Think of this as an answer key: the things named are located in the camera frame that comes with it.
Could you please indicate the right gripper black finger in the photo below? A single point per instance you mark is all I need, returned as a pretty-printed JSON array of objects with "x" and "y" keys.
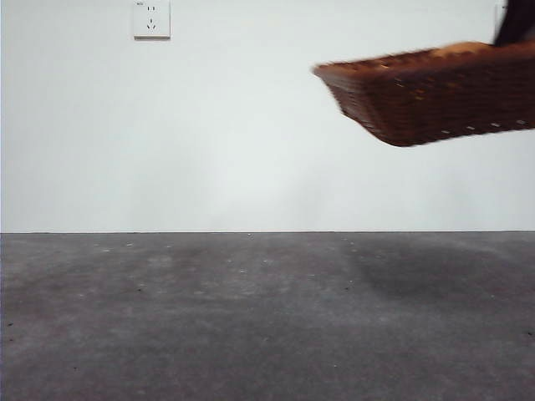
[{"x": 516, "y": 21}]

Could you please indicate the brown woven wicker basket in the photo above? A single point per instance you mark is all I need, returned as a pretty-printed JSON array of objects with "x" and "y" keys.
[{"x": 418, "y": 96}]

